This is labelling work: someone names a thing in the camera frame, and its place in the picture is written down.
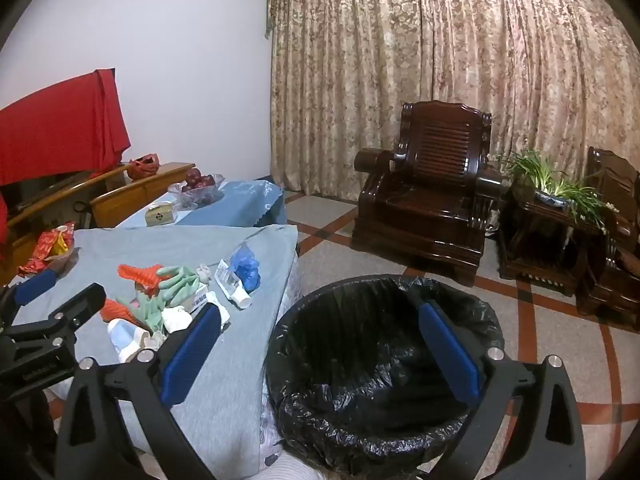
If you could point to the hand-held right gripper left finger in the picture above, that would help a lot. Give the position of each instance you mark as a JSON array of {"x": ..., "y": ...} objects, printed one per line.
[{"x": 192, "y": 355}]

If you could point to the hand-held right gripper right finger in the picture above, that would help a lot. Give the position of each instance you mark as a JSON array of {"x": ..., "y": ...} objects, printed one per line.
[{"x": 450, "y": 355}]

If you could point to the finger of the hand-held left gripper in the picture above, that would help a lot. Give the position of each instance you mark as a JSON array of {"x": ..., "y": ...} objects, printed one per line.
[
  {"x": 82, "y": 305},
  {"x": 35, "y": 282}
]

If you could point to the white tissue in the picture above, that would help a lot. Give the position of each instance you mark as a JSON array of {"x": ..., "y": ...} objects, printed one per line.
[{"x": 175, "y": 317}]

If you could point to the beige paper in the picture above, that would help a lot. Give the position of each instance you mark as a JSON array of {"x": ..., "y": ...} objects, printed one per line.
[{"x": 152, "y": 341}]

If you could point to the light blue white packet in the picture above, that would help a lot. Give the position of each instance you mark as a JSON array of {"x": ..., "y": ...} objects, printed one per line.
[{"x": 122, "y": 337}]

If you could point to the white cardboard box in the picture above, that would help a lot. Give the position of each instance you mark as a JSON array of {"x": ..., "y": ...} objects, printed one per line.
[{"x": 200, "y": 297}]

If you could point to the orange green toy carrot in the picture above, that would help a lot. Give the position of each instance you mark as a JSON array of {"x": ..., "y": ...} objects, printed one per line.
[{"x": 175, "y": 282}]

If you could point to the white squeeze tube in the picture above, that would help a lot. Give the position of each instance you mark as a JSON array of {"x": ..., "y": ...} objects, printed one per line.
[{"x": 231, "y": 282}]

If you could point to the black bag lined trash bin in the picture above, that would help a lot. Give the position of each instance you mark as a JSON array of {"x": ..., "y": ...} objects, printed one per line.
[{"x": 360, "y": 360}]

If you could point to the blue plastic bag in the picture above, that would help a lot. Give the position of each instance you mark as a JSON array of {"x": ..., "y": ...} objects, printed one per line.
[{"x": 246, "y": 265}]

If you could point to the red snack packet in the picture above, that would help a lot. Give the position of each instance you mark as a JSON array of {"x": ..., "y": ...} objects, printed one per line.
[{"x": 42, "y": 250}]

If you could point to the snack packet at edge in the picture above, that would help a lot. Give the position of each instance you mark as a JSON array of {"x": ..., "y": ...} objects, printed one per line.
[{"x": 67, "y": 262}]

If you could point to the yellow snack packet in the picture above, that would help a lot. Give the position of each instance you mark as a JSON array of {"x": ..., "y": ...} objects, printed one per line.
[{"x": 60, "y": 243}]

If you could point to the white patterned cloth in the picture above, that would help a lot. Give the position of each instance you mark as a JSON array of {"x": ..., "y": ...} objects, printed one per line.
[{"x": 270, "y": 445}]

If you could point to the beige tissue box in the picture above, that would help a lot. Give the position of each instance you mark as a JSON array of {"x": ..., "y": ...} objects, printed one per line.
[{"x": 161, "y": 215}]

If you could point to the dark wooden side table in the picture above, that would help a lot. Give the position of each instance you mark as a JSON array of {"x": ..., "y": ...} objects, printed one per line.
[{"x": 540, "y": 240}]

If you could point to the red knotted plastic bag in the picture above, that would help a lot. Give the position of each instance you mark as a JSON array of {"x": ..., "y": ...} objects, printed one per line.
[{"x": 144, "y": 166}]

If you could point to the red apple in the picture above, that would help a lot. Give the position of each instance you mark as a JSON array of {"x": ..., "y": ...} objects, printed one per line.
[
  {"x": 189, "y": 188},
  {"x": 193, "y": 176},
  {"x": 207, "y": 180}
]

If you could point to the blue tablecloth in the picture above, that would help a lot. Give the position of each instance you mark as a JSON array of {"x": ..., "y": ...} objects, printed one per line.
[{"x": 240, "y": 202}]

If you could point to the dark wooden armchair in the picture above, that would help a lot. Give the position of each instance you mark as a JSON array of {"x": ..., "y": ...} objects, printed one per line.
[
  {"x": 615, "y": 240},
  {"x": 430, "y": 195}
]

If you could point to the clear glass fruit bowl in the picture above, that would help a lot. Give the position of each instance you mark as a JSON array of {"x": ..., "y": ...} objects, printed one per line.
[{"x": 210, "y": 194}]

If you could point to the red cloth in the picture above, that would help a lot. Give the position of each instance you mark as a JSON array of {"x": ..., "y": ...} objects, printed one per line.
[{"x": 60, "y": 120}]

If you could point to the person's striped clothing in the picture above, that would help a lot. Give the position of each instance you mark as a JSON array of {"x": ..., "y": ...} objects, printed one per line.
[{"x": 310, "y": 472}]

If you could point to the blue white plant dish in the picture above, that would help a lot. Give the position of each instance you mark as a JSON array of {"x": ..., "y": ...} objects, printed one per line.
[{"x": 550, "y": 200}]

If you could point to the green leafy plant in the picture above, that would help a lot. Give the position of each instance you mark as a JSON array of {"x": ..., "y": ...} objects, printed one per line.
[{"x": 535, "y": 167}]

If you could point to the beige patterned curtain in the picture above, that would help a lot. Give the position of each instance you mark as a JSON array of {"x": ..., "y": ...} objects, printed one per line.
[{"x": 450, "y": 35}]

